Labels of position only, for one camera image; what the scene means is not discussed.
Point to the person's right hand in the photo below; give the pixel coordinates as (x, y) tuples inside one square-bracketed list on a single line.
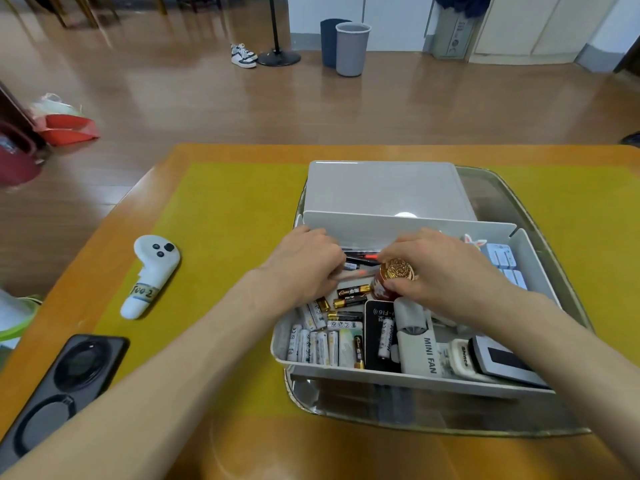
[(450, 279)]

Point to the person's left hand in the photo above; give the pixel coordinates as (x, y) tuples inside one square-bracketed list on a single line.
[(305, 264)]

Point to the white bunny figurine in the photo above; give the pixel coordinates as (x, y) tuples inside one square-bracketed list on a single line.
[(472, 242)]

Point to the bundle of black pens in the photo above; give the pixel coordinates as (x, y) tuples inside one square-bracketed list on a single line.
[(357, 259)]

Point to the red cylindrical can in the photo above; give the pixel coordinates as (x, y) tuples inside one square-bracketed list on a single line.
[(397, 269)]

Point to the white storage box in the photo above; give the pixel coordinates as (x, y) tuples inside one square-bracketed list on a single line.
[(360, 229)]

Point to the red marker pen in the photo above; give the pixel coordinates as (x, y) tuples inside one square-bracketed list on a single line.
[(371, 255)]

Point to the white camera device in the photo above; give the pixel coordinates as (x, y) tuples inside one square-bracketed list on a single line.
[(420, 352)]

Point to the white remote control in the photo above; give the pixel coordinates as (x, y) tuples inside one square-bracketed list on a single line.
[(460, 362)]

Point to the pile of small batteries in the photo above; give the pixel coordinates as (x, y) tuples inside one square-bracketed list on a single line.
[(320, 347)]

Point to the black WiFi device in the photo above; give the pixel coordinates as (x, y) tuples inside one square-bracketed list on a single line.
[(372, 339)]

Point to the white box lid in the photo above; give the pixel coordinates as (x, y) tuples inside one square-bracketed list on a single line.
[(385, 189)]

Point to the person's left forearm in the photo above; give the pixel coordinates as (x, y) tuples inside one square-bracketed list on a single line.
[(150, 394)]

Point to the person's right forearm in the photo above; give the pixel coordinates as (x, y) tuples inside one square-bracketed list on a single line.
[(575, 364)]

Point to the yellow table mat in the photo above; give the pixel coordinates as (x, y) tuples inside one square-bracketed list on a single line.
[(225, 219)]

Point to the stainless steel tray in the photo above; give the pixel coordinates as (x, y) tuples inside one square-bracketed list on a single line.
[(425, 414)]

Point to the white handheld controller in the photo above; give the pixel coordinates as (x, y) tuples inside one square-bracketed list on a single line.
[(155, 259)]

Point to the black coat stand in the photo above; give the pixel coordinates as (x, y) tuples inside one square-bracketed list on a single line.
[(279, 58)]

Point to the white sneaker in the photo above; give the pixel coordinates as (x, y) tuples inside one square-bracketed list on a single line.
[(243, 62), (240, 47)]

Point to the gray trash bin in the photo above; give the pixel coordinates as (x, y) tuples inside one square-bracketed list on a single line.
[(352, 52)]

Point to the dark blue trash bin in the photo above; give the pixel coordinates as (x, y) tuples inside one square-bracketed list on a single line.
[(327, 44)]

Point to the black garbage bag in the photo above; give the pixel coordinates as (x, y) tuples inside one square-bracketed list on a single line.
[(632, 139)]

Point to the gray metal safe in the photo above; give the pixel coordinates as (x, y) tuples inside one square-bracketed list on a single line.
[(452, 39)]

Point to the white built-in wardrobe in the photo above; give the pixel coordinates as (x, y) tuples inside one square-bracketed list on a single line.
[(390, 19)]

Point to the cream two-door cabinet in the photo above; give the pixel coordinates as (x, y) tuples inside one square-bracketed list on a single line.
[(525, 24)]

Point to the red plastic bag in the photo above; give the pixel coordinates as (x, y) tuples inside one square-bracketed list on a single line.
[(70, 132)]

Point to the black smartphone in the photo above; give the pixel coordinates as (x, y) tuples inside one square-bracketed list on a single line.
[(65, 389)]

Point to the navy folded umbrella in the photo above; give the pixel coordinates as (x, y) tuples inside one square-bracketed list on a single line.
[(462, 4)]

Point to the dark brown door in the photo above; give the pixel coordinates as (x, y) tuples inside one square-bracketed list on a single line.
[(632, 59)]

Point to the green and white chair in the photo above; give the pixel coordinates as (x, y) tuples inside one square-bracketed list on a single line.
[(12, 314)]

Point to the wooden side table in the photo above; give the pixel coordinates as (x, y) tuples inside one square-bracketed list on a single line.
[(161, 3)]

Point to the maroon plastic bucket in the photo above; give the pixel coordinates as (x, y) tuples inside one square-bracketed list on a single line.
[(17, 164)]

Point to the dark wooden cabinet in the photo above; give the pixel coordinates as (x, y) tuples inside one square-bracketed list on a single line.
[(10, 109)]

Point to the wooden chair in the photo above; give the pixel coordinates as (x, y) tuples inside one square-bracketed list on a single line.
[(85, 9)]

